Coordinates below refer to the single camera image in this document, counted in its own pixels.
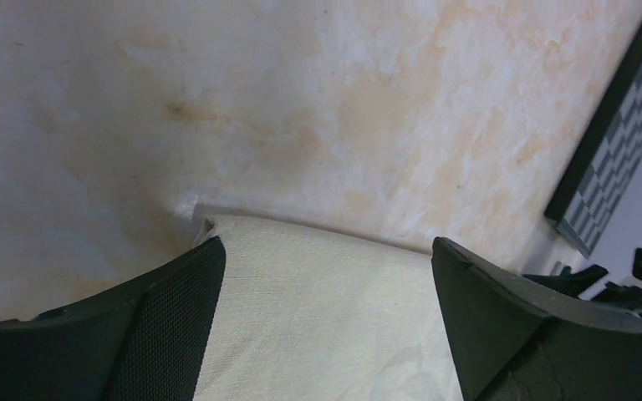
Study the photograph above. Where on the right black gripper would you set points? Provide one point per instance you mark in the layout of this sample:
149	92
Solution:
574	284

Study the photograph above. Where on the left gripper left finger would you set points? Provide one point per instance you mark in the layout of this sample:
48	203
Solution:
144	339

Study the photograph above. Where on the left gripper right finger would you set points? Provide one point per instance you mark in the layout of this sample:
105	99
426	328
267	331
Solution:
514	339

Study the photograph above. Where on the black white checkerboard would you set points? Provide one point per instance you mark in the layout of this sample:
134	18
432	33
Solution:
605	159

